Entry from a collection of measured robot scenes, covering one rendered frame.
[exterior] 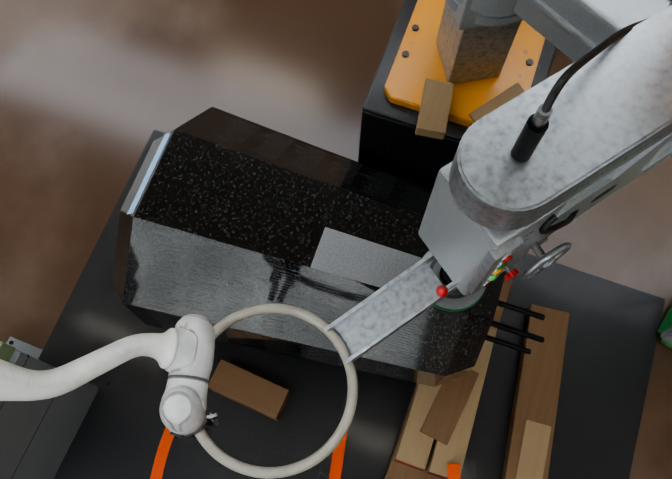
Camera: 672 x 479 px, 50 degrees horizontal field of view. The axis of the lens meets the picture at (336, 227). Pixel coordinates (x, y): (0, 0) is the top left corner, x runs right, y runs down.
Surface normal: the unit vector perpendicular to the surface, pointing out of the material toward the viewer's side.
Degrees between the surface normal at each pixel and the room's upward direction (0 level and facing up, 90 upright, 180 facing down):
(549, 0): 90
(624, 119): 0
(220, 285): 45
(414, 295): 16
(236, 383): 0
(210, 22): 0
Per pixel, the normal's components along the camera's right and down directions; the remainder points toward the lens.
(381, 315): -0.22, -0.20
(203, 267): -0.19, 0.39
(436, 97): 0.00, -0.35
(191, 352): 0.46, -0.29
